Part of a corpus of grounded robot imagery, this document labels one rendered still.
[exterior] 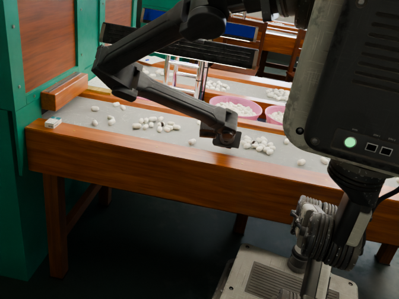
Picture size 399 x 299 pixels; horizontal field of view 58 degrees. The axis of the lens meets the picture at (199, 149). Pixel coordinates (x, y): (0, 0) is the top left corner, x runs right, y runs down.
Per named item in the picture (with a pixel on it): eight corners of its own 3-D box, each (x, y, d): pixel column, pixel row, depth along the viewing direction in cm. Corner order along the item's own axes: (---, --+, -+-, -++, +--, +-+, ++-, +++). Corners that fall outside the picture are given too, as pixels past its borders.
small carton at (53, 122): (53, 129, 131) (53, 124, 130) (44, 127, 131) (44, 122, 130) (61, 122, 136) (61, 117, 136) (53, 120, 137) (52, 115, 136)
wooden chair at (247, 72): (203, 110, 373) (218, 18, 330) (212, 96, 411) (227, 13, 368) (244, 119, 366) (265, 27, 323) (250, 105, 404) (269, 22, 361)
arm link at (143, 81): (115, 87, 96) (123, 54, 100) (108, 95, 101) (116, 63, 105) (239, 137, 117) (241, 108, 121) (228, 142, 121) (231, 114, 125)
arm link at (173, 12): (79, 77, 94) (88, 45, 98) (120, 100, 103) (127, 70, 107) (208, 6, 65) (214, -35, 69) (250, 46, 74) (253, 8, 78)
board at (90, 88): (110, 95, 167) (110, 93, 167) (79, 89, 168) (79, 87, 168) (132, 76, 196) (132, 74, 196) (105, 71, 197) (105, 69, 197)
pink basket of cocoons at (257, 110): (266, 135, 175) (271, 117, 170) (214, 133, 168) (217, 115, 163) (247, 113, 197) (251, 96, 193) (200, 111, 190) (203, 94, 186)
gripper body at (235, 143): (215, 128, 137) (215, 122, 130) (241, 133, 136) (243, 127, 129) (212, 144, 136) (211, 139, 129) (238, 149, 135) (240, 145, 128)
